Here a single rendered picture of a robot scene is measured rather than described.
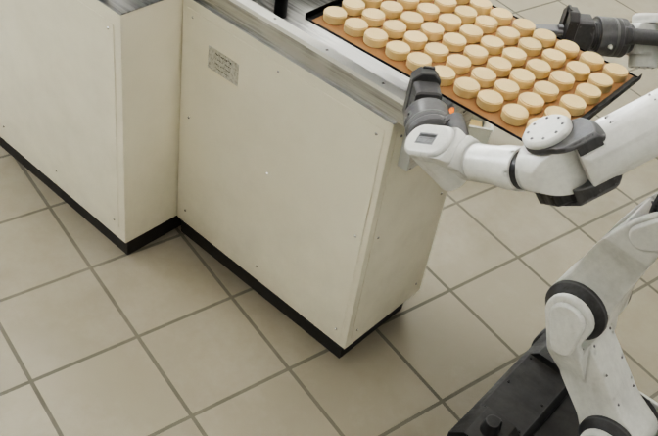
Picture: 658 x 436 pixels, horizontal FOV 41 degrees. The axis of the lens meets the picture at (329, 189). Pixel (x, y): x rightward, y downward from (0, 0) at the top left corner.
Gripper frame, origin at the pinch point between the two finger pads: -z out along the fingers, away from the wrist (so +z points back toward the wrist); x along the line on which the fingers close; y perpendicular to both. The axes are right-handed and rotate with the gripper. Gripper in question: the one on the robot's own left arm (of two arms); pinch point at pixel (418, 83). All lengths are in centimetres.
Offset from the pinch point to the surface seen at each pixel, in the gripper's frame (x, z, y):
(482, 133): -86, -104, -56
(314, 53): -11.3, -26.6, 17.7
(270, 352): -100, -14, 19
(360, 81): -11.4, -16.7, 8.1
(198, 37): -26, -53, 44
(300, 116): -28.7, -26.6, 19.0
